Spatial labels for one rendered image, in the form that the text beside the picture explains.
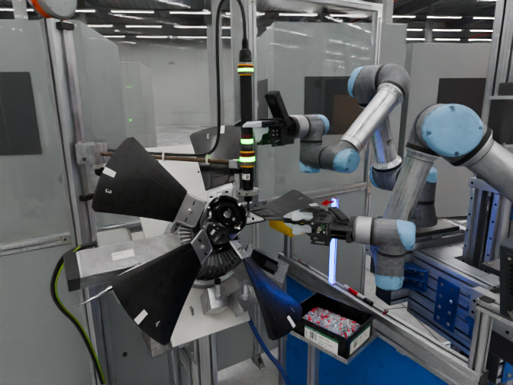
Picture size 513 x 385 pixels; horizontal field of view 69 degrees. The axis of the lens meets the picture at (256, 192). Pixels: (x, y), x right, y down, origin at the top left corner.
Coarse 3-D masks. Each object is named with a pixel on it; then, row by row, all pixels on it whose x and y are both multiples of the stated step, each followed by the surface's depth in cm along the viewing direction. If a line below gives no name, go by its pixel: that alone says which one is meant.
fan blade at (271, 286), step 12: (252, 264) 105; (252, 276) 100; (264, 276) 107; (264, 288) 101; (276, 288) 108; (264, 300) 97; (276, 300) 102; (288, 300) 108; (264, 312) 94; (276, 312) 98; (288, 312) 103; (300, 312) 108; (276, 324) 96; (288, 324) 99; (276, 336) 93
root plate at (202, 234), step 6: (198, 234) 101; (204, 234) 103; (192, 240) 99; (204, 240) 103; (192, 246) 99; (198, 246) 102; (210, 246) 106; (198, 252) 102; (204, 252) 104; (210, 252) 106; (198, 258) 103; (204, 258) 105
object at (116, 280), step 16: (160, 256) 91; (176, 256) 95; (192, 256) 99; (128, 272) 86; (144, 272) 88; (160, 272) 91; (176, 272) 95; (192, 272) 100; (112, 288) 84; (128, 288) 86; (144, 288) 88; (160, 288) 91; (176, 288) 95; (128, 304) 85; (144, 304) 88; (160, 304) 91; (176, 304) 96; (144, 320) 88; (176, 320) 96; (160, 336) 91
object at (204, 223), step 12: (216, 204) 104; (228, 204) 105; (240, 204) 106; (204, 216) 103; (216, 216) 102; (240, 216) 106; (192, 228) 109; (204, 228) 104; (216, 228) 100; (228, 228) 102; (240, 228) 103; (216, 240) 104; (228, 240) 105; (216, 252) 109
